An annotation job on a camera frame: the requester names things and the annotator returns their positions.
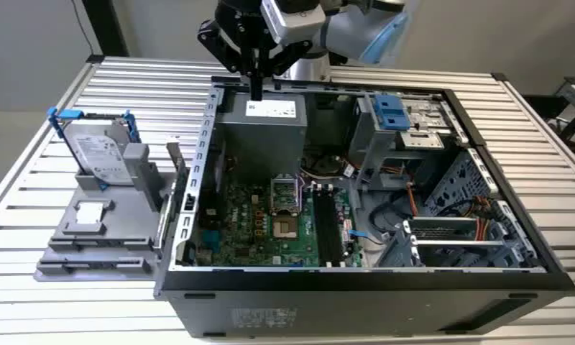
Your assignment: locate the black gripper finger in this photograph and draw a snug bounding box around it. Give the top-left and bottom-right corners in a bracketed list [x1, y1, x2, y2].
[197, 20, 258, 101]
[257, 40, 314, 101]

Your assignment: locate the black RAM slot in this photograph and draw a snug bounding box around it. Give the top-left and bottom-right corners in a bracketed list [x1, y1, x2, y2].
[326, 185, 341, 267]
[313, 185, 329, 267]
[331, 185, 346, 267]
[318, 185, 335, 267]

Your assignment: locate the grey power supply unit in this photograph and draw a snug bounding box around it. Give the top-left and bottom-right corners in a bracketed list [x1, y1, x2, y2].
[215, 91, 311, 180]

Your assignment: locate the blue drive latch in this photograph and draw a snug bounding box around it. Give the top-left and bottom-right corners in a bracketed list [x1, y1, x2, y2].
[371, 93, 409, 132]

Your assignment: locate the black round fan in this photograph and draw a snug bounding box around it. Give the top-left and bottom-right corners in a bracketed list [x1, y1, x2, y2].
[310, 153, 349, 177]

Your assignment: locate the grey metal drive cage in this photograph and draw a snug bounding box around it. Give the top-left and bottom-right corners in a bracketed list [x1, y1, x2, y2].
[347, 91, 466, 190]

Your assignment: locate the metal socket cover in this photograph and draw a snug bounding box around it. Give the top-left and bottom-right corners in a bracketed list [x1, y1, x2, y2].
[270, 175, 302, 213]

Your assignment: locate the hard disk in blue carrier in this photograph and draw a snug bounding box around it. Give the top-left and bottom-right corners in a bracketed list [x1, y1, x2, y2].
[47, 106, 143, 190]

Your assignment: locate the CPU socket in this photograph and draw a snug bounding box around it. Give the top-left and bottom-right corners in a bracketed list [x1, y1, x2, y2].
[273, 213, 302, 242]

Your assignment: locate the green motherboard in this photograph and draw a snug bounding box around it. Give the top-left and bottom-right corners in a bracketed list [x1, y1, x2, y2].
[194, 181, 366, 269]

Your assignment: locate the perforated metal panel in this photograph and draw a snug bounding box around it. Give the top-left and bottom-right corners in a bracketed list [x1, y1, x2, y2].
[425, 149, 502, 216]

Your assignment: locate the grey parts rack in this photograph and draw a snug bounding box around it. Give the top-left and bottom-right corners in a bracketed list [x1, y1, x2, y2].
[32, 142, 189, 283]

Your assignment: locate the blue expansion slot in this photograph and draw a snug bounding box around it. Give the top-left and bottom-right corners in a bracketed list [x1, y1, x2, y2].
[201, 231, 223, 252]

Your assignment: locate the silver CPU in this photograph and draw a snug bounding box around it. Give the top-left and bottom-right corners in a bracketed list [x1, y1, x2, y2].
[76, 203, 106, 224]

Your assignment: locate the metal disk bay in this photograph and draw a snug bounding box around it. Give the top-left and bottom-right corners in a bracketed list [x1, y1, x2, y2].
[378, 201, 544, 269]

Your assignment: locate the black open PC case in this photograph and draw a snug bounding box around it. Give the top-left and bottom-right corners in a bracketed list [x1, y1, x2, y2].
[153, 75, 575, 339]

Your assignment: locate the grey white wrist camera box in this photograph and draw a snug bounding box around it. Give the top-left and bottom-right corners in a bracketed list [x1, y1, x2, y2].
[261, 0, 329, 43]

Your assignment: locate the black frame post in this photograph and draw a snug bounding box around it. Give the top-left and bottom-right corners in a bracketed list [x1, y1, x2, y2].
[79, 0, 131, 58]

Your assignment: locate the graphics card with metal bracket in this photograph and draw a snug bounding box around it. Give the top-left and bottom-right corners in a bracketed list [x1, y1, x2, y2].
[154, 142, 193, 257]

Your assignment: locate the thin orange wire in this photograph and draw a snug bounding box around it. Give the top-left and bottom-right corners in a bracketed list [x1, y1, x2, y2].
[406, 182, 420, 217]

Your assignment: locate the black looped wire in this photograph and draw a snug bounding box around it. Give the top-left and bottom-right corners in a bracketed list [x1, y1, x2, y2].
[367, 200, 414, 242]

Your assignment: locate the blue data wire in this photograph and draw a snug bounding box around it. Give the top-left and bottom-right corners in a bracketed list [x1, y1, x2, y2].
[346, 229, 390, 246]

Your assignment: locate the orange yellow wire bundle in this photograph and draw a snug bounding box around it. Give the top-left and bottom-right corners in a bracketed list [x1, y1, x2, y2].
[473, 195, 494, 242]

